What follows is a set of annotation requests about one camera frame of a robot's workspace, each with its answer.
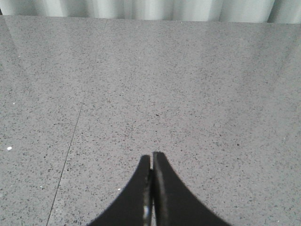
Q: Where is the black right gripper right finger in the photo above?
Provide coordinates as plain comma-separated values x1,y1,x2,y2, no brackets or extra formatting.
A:
152,152,229,226

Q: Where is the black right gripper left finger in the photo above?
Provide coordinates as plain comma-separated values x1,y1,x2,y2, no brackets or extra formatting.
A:
90,155,151,226

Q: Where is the grey pleated curtain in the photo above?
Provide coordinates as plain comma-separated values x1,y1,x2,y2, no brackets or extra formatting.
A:
0,0,301,24

